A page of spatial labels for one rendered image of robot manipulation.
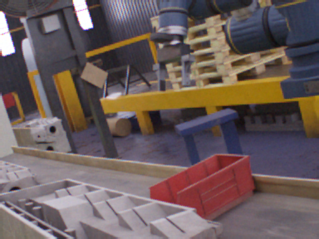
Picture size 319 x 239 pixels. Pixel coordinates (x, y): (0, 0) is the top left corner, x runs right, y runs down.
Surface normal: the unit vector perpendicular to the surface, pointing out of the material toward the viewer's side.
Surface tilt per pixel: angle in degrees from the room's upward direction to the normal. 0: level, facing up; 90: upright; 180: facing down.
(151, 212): 31
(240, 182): 92
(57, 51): 90
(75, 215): 45
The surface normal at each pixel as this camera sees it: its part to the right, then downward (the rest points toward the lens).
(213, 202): 0.52, 0.02
